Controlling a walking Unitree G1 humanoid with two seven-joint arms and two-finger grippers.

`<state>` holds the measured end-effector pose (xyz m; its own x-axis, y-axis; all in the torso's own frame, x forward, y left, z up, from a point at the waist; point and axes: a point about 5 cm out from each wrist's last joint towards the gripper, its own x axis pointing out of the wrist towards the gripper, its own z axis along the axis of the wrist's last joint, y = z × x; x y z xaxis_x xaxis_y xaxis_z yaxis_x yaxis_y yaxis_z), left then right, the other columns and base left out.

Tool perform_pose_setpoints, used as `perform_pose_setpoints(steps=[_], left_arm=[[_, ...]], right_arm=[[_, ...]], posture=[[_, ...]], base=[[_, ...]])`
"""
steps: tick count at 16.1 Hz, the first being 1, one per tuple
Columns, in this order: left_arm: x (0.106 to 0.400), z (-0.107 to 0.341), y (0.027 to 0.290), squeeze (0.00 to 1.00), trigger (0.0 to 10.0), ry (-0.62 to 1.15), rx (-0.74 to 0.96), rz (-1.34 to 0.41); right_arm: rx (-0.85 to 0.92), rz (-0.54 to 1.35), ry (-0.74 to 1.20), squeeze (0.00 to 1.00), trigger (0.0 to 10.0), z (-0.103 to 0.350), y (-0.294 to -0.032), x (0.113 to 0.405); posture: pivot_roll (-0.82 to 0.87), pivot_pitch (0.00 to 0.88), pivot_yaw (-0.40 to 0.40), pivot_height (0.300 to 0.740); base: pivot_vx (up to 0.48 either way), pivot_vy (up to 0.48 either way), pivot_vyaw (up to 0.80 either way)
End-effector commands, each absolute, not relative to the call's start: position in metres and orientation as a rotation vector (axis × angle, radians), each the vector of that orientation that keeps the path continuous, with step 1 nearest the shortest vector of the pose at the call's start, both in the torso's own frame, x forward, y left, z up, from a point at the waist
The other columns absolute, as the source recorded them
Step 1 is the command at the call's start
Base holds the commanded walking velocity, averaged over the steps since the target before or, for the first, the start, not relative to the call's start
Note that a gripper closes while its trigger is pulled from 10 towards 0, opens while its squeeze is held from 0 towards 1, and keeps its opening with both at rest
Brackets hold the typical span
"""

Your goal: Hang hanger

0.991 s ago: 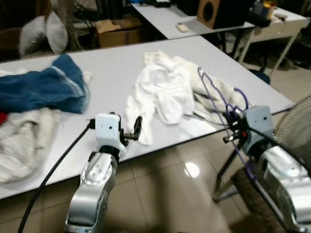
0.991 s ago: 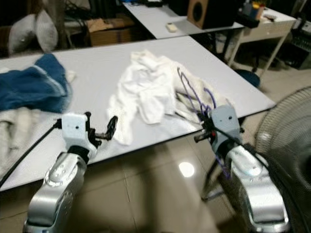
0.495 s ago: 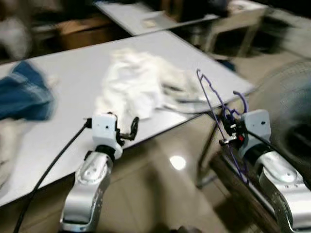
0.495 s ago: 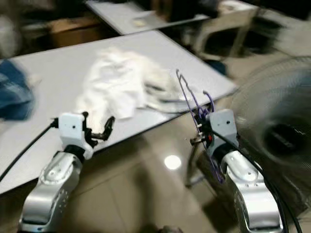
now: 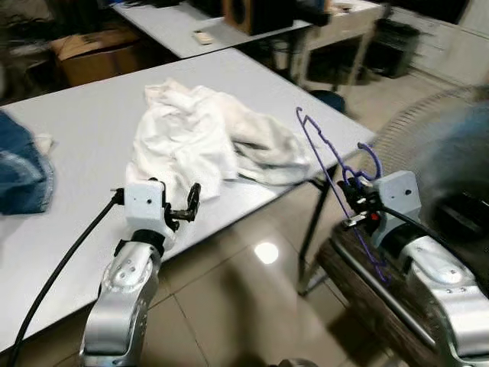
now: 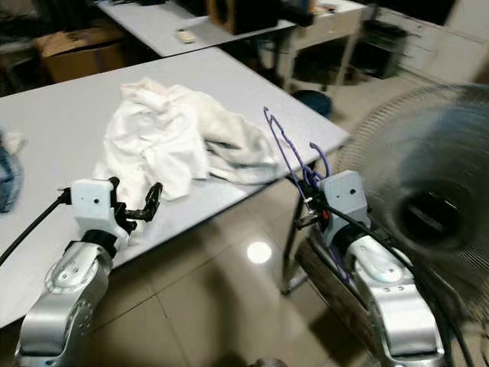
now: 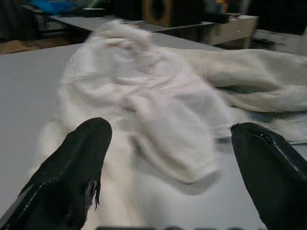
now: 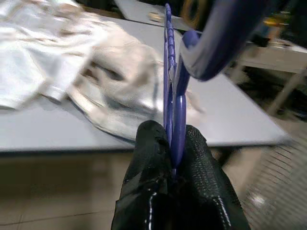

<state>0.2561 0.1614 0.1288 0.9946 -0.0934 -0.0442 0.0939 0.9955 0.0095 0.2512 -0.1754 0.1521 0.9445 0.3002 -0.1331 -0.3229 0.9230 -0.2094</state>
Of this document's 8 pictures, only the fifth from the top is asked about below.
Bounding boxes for plain white T-shirt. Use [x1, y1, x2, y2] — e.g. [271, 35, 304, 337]
[125, 78, 316, 206]

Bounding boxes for grey standing fan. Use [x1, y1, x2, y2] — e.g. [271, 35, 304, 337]
[371, 86, 489, 299]

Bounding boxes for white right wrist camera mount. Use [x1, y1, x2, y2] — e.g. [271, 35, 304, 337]
[371, 171, 423, 234]

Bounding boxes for purple plastic hanger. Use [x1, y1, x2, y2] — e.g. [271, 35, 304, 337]
[295, 107, 392, 287]

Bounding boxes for dark wooden bench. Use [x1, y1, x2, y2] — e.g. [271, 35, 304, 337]
[316, 224, 452, 367]

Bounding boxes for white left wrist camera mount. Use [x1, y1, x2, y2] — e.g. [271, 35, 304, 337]
[122, 181, 170, 238]

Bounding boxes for blue plastic bucket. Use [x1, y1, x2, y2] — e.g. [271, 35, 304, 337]
[309, 89, 348, 115]

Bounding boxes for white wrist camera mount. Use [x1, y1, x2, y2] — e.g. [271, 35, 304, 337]
[122, 181, 170, 238]
[371, 171, 423, 234]

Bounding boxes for white table pale legs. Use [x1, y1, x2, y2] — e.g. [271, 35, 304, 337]
[111, 0, 383, 89]

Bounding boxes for white low cabinet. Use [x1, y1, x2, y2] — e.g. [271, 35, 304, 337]
[382, 0, 489, 86]

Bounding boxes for white remote control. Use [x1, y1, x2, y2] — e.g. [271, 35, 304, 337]
[191, 29, 215, 44]

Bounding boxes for blue denim jeans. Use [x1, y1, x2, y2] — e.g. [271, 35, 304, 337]
[0, 111, 56, 215]

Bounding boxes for brown wooden speaker box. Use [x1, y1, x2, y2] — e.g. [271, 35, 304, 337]
[222, 0, 331, 37]

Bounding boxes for brown cardboard box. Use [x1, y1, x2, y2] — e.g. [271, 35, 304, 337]
[52, 27, 142, 87]

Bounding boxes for black waste bin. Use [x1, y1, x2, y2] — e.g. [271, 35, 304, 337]
[365, 19, 421, 79]

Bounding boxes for white table dark legs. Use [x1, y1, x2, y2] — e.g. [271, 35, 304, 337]
[0, 47, 377, 352]

